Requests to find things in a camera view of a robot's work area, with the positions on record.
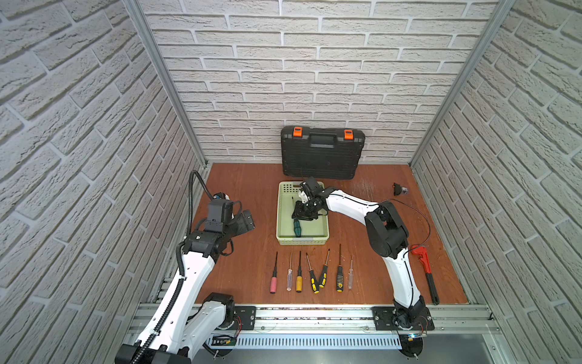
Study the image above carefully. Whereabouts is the green black handle screwdriver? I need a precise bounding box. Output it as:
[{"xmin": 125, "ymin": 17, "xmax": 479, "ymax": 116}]
[{"xmin": 293, "ymin": 219, "xmax": 302, "ymax": 238}]

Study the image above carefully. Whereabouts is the clear purple handle screwdriver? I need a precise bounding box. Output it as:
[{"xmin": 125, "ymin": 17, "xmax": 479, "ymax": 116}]
[{"xmin": 286, "ymin": 253, "xmax": 293, "ymax": 292}]

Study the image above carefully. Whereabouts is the orange handle screwdriver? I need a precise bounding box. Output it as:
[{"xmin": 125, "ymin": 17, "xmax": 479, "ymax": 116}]
[{"xmin": 296, "ymin": 253, "xmax": 303, "ymax": 293}]

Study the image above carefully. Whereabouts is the pink handle screwdriver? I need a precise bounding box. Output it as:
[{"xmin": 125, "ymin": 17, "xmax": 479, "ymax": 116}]
[{"xmin": 270, "ymin": 253, "xmax": 278, "ymax": 294}]

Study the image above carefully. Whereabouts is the yellow black screwdriver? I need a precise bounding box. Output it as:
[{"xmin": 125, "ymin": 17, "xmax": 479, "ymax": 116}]
[
  {"xmin": 306, "ymin": 253, "xmax": 320, "ymax": 294},
  {"xmin": 318, "ymin": 250, "xmax": 330, "ymax": 288},
  {"xmin": 336, "ymin": 246, "xmax": 344, "ymax": 293}
]

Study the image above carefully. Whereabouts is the small clear handle screwdriver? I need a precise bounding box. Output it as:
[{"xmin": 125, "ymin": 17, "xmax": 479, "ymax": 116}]
[{"xmin": 348, "ymin": 256, "xmax": 354, "ymax": 290}]

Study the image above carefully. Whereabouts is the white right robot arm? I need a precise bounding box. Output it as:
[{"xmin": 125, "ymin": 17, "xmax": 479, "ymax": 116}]
[{"xmin": 293, "ymin": 180, "xmax": 426, "ymax": 330}]

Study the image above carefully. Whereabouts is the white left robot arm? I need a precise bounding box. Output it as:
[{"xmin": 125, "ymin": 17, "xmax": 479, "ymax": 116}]
[{"xmin": 115, "ymin": 190, "xmax": 255, "ymax": 363}]

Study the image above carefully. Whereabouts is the green perforated plastic bin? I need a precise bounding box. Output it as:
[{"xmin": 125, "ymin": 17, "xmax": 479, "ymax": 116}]
[{"xmin": 276, "ymin": 181, "xmax": 330, "ymax": 246}]

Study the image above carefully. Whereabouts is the black plastic tool case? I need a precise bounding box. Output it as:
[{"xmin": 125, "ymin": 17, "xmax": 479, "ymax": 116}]
[{"xmin": 280, "ymin": 126, "xmax": 365, "ymax": 180}]

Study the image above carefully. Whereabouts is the small black round object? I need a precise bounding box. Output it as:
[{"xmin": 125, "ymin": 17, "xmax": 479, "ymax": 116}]
[{"xmin": 393, "ymin": 183, "xmax": 409, "ymax": 197}]

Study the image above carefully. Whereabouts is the red pipe wrench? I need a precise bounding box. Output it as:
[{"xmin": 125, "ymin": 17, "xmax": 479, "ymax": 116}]
[{"xmin": 411, "ymin": 245, "xmax": 440, "ymax": 305}]

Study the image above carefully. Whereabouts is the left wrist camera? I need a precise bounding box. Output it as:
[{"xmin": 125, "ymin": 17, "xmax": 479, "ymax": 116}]
[{"xmin": 207, "ymin": 192, "xmax": 234, "ymax": 224}]

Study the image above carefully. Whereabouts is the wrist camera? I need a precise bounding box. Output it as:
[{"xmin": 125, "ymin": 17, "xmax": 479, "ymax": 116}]
[
  {"xmin": 299, "ymin": 177, "xmax": 324, "ymax": 203},
  {"xmin": 207, "ymin": 192, "xmax": 234, "ymax": 224}
]

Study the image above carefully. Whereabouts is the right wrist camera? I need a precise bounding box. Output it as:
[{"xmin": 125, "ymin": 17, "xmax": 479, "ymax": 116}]
[{"xmin": 299, "ymin": 177, "xmax": 324, "ymax": 203}]

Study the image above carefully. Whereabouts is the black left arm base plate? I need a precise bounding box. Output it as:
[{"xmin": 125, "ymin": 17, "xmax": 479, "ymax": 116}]
[{"xmin": 194, "ymin": 305, "xmax": 258, "ymax": 332}]

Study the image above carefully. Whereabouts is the aluminium front rail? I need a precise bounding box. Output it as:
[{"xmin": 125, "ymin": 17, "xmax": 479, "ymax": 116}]
[{"xmin": 122, "ymin": 302, "xmax": 506, "ymax": 351}]

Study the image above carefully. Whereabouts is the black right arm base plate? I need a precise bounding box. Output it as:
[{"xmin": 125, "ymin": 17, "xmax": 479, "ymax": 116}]
[{"xmin": 371, "ymin": 306, "xmax": 435, "ymax": 332}]

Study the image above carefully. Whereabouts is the aluminium corner frame post left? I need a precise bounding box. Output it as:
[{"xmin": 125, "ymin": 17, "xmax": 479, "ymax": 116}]
[{"xmin": 124, "ymin": 0, "xmax": 209, "ymax": 168}]

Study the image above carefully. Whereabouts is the aluminium corner frame post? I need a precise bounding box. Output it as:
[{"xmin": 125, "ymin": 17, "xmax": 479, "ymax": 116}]
[
  {"xmin": 409, "ymin": 0, "xmax": 516, "ymax": 168},
  {"xmin": 124, "ymin": 0, "xmax": 209, "ymax": 168}
]

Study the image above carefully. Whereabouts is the aluminium corner frame post right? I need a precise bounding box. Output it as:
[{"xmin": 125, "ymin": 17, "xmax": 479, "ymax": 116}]
[{"xmin": 409, "ymin": 0, "xmax": 516, "ymax": 168}]

